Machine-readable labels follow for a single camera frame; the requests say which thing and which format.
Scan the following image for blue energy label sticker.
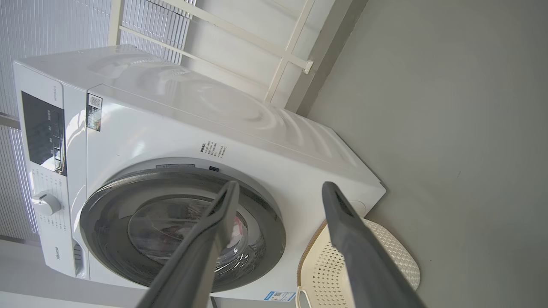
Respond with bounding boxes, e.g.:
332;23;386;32
264;291;297;302

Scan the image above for dark washing machine door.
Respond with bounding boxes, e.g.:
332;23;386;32
79;168;286;293

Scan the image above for cream perforated laundry basket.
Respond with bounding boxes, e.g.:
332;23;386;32
296;218;421;308

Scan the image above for red cloth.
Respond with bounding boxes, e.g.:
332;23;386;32
163;213;251;257

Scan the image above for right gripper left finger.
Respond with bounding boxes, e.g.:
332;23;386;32
137;181;240;308

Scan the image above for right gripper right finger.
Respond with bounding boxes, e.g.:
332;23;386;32
322;181;427;308

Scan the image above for white front-load washing machine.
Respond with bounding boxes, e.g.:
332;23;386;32
13;45;387;302

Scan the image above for black QR code sticker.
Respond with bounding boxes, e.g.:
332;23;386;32
87;94;103;131

